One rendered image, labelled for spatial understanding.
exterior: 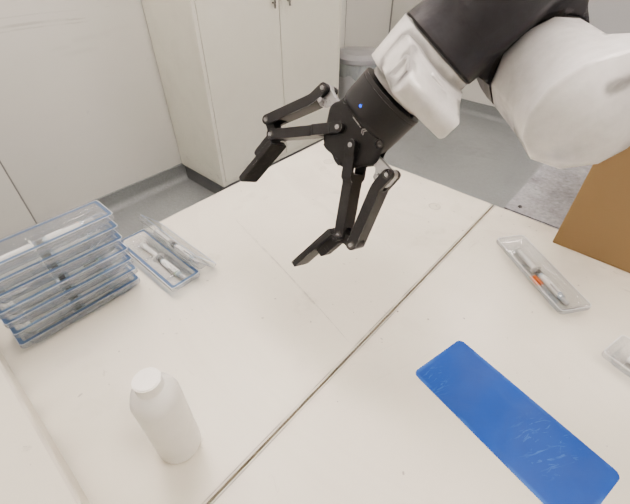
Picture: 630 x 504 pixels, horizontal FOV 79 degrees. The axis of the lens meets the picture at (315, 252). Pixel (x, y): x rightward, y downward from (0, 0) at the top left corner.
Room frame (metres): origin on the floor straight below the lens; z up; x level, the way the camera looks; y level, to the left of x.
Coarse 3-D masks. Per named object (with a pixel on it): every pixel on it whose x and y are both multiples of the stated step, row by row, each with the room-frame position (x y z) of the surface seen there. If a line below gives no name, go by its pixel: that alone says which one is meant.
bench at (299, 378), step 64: (256, 192) 0.76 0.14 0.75; (320, 192) 0.76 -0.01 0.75; (448, 192) 0.76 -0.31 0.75; (256, 256) 0.54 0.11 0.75; (320, 256) 0.54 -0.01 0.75; (384, 256) 0.54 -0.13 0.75; (448, 256) 0.54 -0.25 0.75; (576, 256) 0.54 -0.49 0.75; (0, 320) 0.39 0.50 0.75; (128, 320) 0.39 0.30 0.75; (192, 320) 0.39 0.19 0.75; (256, 320) 0.39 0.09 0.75; (320, 320) 0.39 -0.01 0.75; (384, 320) 0.39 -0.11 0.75; (448, 320) 0.39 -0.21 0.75; (512, 320) 0.39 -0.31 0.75; (576, 320) 0.39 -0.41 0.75; (64, 384) 0.28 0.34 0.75; (128, 384) 0.28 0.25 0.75; (192, 384) 0.28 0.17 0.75; (256, 384) 0.28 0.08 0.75; (320, 384) 0.28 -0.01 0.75; (384, 384) 0.28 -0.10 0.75; (576, 384) 0.28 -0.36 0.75; (64, 448) 0.19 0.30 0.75; (128, 448) 0.19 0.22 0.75; (256, 448) 0.19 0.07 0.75; (320, 448) 0.19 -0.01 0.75; (384, 448) 0.19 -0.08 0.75; (448, 448) 0.19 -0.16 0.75
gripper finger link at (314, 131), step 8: (280, 128) 0.45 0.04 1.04; (288, 128) 0.44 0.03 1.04; (296, 128) 0.43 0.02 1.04; (304, 128) 0.43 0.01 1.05; (312, 128) 0.42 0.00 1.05; (320, 128) 0.41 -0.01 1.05; (328, 128) 0.41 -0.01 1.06; (336, 128) 0.40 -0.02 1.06; (344, 128) 0.40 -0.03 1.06; (272, 136) 0.45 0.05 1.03; (280, 136) 0.44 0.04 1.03; (288, 136) 0.44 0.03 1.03; (296, 136) 0.43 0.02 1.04; (304, 136) 0.42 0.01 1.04; (312, 136) 0.42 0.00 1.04; (320, 136) 0.42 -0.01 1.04
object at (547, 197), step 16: (544, 176) 0.84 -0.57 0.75; (560, 176) 0.84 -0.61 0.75; (576, 176) 0.84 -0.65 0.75; (528, 192) 0.76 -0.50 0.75; (544, 192) 0.76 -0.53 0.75; (560, 192) 0.76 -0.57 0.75; (576, 192) 0.76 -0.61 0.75; (512, 208) 0.70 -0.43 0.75; (528, 208) 0.70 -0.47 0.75; (544, 208) 0.70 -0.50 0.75; (560, 208) 0.70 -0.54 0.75; (560, 224) 0.64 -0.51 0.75
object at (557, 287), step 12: (504, 240) 0.56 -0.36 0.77; (516, 240) 0.56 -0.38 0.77; (516, 252) 0.53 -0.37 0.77; (528, 252) 0.53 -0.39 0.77; (528, 264) 0.49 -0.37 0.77; (540, 264) 0.49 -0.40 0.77; (540, 276) 0.46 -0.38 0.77; (552, 276) 0.46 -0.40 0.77; (552, 288) 0.44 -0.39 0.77; (564, 288) 0.44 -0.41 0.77; (564, 300) 0.41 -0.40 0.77; (576, 300) 0.41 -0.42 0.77
